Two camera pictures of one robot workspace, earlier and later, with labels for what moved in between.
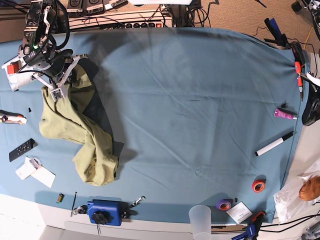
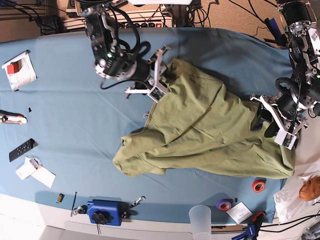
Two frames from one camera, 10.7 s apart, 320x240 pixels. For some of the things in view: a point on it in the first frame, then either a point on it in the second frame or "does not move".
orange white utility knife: (9, 117) does not move
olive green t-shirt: (74, 118) to (200, 126)
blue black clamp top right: (280, 39) does not move
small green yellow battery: (60, 198) does not move
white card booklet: (240, 212) does not move
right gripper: (57, 90) to (160, 89)
